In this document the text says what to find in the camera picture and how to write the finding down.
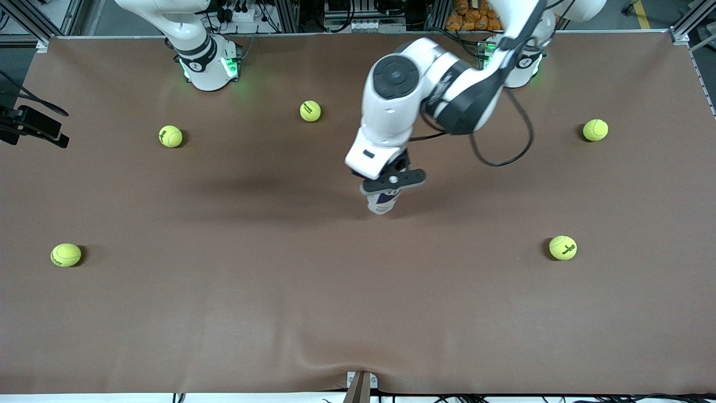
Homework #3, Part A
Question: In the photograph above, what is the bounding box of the white blue tennis can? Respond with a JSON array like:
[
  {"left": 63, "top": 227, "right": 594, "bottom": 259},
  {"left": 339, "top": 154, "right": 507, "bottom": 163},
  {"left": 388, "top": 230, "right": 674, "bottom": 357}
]
[{"left": 361, "top": 189, "right": 401, "bottom": 215}]

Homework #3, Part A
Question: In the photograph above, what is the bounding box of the white connector row device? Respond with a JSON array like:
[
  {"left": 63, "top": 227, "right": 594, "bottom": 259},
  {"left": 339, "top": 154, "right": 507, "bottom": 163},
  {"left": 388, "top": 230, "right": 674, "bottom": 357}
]
[{"left": 324, "top": 20, "right": 406, "bottom": 33}]

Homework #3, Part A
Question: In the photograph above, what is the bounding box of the brown table mat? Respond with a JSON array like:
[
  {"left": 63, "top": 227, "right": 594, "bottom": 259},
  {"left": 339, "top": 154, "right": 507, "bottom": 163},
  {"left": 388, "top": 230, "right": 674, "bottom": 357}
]
[{"left": 0, "top": 31, "right": 716, "bottom": 395}]

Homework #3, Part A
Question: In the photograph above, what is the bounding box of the orange snack bag pile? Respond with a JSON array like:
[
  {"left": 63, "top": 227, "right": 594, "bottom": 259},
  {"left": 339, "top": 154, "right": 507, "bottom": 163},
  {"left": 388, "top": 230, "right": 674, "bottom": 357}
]
[{"left": 446, "top": 0, "right": 507, "bottom": 32}]

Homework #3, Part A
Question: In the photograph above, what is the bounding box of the white power strip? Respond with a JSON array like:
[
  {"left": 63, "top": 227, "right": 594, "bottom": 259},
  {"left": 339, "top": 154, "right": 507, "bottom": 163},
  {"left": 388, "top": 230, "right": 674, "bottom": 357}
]
[{"left": 221, "top": 4, "right": 263, "bottom": 23}]

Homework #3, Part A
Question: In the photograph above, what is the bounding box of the grey metal table clamp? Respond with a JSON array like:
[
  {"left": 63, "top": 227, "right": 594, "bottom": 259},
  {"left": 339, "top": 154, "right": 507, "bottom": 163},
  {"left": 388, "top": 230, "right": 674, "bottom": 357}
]
[{"left": 346, "top": 371, "right": 379, "bottom": 403}]

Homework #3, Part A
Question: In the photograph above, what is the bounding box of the aluminium frame profile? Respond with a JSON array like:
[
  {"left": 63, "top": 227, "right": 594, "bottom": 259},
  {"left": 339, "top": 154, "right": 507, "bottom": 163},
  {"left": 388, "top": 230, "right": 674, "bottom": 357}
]
[
  {"left": 668, "top": 0, "right": 716, "bottom": 43},
  {"left": 0, "top": 0, "right": 84, "bottom": 46}
]

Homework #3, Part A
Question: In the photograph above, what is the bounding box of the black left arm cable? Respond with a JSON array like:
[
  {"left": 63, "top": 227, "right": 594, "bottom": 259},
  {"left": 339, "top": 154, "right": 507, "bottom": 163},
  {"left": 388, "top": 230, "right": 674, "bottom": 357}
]
[{"left": 411, "top": 84, "right": 536, "bottom": 168}]

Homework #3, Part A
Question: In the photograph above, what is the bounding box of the aluminium frame post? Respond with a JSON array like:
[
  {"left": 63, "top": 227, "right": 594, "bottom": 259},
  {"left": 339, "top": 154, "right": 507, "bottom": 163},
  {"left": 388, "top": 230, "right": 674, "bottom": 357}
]
[
  {"left": 426, "top": 0, "right": 448, "bottom": 31},
  {"left": 277, "top": 0, "right": 301, "bottom": 33}
]

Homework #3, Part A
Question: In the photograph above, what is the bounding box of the black floor cable bundle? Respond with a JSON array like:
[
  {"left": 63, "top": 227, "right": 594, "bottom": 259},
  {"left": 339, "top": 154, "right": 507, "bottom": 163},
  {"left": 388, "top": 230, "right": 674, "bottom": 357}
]
[{"left": 372, "top": 392, "right": 716, "bottom": 403}]

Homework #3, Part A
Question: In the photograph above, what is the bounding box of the aluminium table edge rail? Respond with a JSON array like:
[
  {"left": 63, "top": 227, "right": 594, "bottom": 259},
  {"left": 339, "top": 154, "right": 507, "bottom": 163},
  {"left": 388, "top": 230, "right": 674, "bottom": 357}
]
[{"left": 687, "top": 40, "right": 716, "bottom": 117}]

